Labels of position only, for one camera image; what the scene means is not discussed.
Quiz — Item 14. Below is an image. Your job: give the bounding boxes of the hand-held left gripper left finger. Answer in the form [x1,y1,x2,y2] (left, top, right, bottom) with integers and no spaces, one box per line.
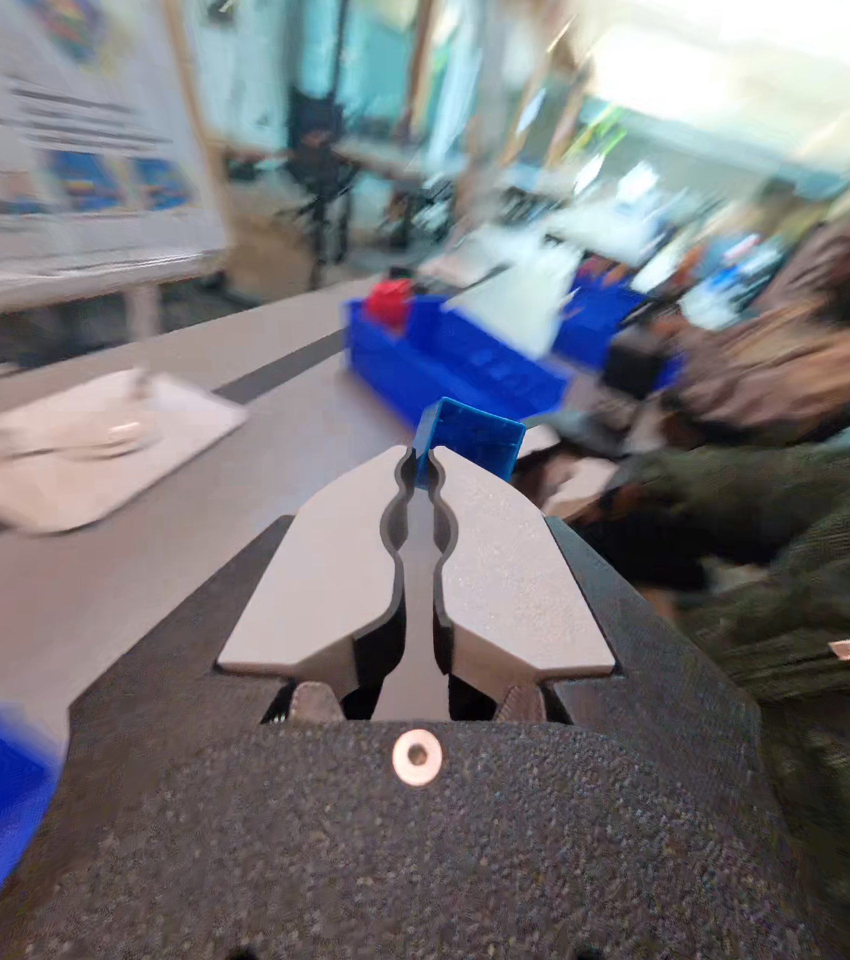
[216,444,414,710]

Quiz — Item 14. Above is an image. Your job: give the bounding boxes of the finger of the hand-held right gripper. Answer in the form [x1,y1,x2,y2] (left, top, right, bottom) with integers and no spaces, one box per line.
[545,457,621,520]
[516,423,562,460]

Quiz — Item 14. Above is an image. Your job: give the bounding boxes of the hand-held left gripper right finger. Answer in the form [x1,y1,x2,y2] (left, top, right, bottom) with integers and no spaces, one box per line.
[427,446,617,715]

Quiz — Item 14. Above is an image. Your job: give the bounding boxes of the blue mega block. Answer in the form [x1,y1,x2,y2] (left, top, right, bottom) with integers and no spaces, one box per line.
[411,397,527,492]

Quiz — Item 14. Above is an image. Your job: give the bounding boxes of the person's right forearm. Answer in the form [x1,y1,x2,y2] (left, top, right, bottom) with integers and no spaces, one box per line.
[582,435,850,699]

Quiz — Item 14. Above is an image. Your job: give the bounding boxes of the black office chair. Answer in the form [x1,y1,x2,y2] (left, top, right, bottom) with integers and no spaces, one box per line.
[282,86,358,290]

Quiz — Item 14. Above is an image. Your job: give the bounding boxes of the printed instruction sheet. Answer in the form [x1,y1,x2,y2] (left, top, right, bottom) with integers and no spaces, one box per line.
[0,0,229,271]

